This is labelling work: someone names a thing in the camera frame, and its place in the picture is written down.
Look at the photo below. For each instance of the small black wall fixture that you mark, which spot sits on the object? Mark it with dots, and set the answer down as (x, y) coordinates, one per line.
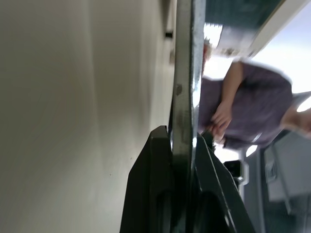
(168, 34)

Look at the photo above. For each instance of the green board with white frame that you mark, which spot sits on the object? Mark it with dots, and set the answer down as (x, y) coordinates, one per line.
(243, 21)

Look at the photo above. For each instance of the person in purple shirt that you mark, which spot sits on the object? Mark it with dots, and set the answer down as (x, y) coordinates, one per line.
(262, 102)

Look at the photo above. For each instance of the bystander bare hand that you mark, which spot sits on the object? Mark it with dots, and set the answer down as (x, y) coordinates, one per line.
(222, 120)

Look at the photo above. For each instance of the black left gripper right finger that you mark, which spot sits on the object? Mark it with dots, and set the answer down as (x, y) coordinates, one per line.
(213, 189)

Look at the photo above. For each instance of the small black box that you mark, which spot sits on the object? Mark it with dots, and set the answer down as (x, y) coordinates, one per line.
(232, 168)

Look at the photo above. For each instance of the grey cabinet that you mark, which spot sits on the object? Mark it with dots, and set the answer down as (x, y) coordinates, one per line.
(286, 170)

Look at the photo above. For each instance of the grey table edge strip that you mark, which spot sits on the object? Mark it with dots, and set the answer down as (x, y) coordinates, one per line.
(184, 72)

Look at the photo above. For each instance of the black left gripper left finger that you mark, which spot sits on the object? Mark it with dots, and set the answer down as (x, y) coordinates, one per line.
(148, 184)

